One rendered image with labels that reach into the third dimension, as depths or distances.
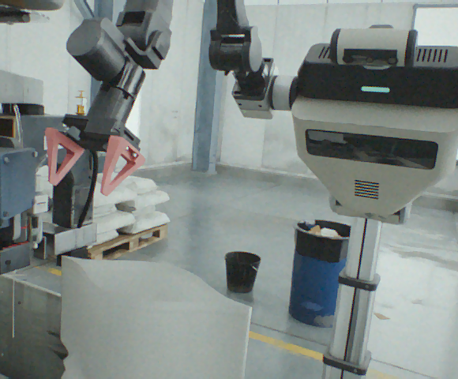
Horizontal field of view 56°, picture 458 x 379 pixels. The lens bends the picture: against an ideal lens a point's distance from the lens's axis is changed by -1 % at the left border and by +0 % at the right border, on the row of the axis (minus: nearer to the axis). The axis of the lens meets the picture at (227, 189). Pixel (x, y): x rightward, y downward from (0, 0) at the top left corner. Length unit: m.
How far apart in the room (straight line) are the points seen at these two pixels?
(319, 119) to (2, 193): 0.70
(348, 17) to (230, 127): 3.21
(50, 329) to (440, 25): 8.15
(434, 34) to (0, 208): 8.50
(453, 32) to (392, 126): 7.84
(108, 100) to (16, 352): 1.32
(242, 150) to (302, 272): 6.66
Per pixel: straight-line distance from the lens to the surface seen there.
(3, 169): 0.63
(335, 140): 1.07
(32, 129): 1.01
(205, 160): 9.63
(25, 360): 1.81
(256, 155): 9.38
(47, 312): 1.64
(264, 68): 1.10
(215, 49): 1.02
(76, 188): 1.12
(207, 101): 9.61
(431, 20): 8.89
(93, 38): 0.63
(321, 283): 3.02
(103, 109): 0.65
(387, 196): 1.17
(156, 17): 0.72
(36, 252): 1.11
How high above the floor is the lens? 1.38
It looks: 10 degrees down
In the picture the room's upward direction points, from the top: 5 degrees clockwise
